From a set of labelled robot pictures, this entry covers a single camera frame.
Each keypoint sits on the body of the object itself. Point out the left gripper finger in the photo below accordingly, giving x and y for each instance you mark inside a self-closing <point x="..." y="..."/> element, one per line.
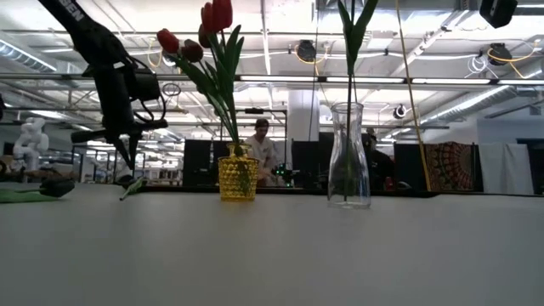
<point x="133" y="146"/>
<point x="122" y="151"/>

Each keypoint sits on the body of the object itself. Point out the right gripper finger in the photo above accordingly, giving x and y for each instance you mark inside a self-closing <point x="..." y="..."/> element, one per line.
<point x="497" y="10"/>

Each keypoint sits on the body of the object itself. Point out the maroon artificial tulip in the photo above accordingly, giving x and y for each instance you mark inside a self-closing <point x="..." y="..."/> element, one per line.
<point x="192" y="50"/>

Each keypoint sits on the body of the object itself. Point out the yellow textured glass vase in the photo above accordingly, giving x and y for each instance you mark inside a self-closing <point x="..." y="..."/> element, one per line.
<point x="238" y="178"/>

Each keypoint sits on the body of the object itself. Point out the clear glass vase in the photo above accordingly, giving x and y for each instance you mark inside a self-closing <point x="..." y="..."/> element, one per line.
<point x="348" y="178"/>

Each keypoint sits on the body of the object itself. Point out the black curtain panel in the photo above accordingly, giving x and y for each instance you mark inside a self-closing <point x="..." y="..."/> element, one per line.
<point x="408" y="166"/>
<point x="195" y="161"/>

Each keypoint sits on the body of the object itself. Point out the horizontal ceiling pipe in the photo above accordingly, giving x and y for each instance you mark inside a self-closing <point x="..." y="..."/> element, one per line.
<point x="42" y="109"/>

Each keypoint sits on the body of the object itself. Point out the white humanoid robot figure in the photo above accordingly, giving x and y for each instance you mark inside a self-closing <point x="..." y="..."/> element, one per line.
<point x="30" y="140"/>

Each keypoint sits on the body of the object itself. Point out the small round ceiling fixture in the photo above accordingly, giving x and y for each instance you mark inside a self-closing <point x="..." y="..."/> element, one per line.
<point x="399" y="111"/>

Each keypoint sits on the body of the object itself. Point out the black background robot gripper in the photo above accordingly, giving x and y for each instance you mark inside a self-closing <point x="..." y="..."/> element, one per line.
<point x="282" y="173"/>

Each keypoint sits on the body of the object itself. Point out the white hanging sheet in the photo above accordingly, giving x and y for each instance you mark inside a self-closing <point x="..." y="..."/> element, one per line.
<point x="506" y="168"/>

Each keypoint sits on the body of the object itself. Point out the mandala pattern tapestry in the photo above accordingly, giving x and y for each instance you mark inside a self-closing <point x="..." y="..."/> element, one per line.
<point x="450" y="163"/>

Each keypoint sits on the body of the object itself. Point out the black partition panel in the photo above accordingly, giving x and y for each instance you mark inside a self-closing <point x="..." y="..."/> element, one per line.
<point x="306" y="161"/>

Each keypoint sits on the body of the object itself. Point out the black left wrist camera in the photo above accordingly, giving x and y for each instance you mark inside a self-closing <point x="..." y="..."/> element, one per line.
<point x="144" y="85"/>

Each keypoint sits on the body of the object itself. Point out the silver ventilation duct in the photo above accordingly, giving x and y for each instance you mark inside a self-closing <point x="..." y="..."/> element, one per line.
<point x="467" y="104"/>
<point x="25" y="57"/>

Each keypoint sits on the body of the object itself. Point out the black frame rig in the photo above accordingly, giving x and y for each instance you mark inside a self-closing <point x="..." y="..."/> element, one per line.
<point x="254" y="111"/>

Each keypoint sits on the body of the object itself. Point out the long ceiling light rail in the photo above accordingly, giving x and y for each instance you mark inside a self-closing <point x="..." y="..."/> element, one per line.
<point x="297" y="78"/>

